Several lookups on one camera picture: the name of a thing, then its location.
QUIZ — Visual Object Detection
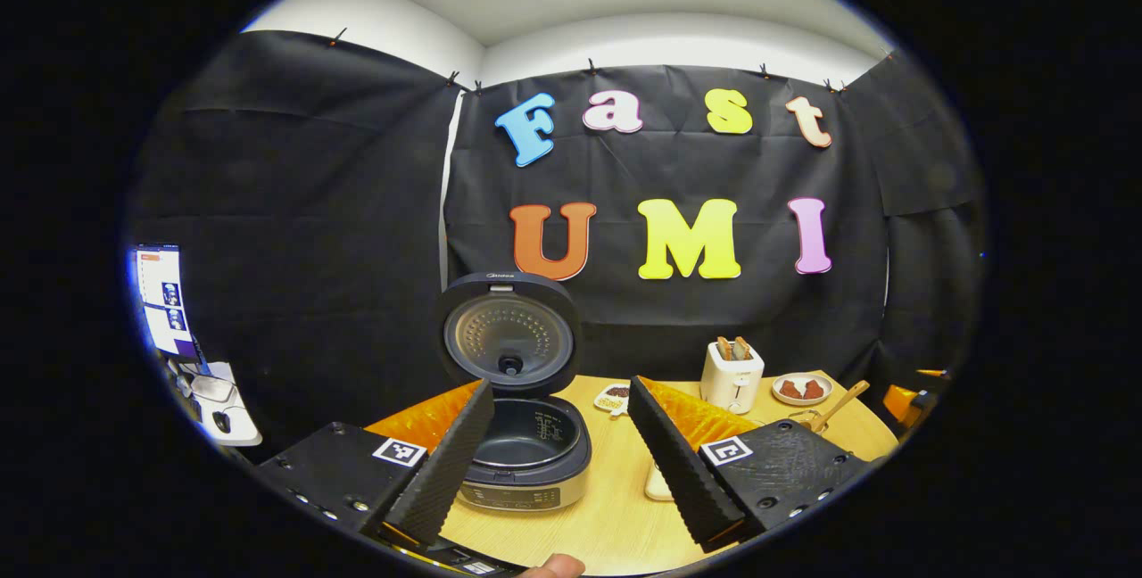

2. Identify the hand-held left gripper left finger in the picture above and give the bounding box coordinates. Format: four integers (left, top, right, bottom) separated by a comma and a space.
254, 379, 496, 548

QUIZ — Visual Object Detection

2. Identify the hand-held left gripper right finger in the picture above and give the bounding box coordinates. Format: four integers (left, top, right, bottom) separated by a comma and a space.
627, 375, 871, 554

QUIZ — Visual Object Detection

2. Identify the wooden spoon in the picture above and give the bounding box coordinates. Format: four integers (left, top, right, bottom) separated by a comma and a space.
807, 380, 871, 434

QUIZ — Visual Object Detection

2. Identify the black silver rice cooker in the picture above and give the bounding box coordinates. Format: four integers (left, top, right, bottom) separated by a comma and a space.
435, 271, 593, 512

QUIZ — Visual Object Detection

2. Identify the white round plate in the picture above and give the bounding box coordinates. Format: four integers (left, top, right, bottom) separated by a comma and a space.
772, 372, 834, 407

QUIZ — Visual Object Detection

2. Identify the white toaster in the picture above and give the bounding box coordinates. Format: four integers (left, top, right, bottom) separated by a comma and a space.
699, 339, 765, 416

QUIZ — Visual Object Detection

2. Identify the white side desk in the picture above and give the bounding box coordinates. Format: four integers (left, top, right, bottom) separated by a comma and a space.
170, 360, 264, 447

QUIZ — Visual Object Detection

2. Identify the black backdrop cloth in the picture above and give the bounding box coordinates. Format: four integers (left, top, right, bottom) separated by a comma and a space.
129, 29, 987, 463

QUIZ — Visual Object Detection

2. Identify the computer monitor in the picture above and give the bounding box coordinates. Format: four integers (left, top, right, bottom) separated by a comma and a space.
134, 244, 204, 365

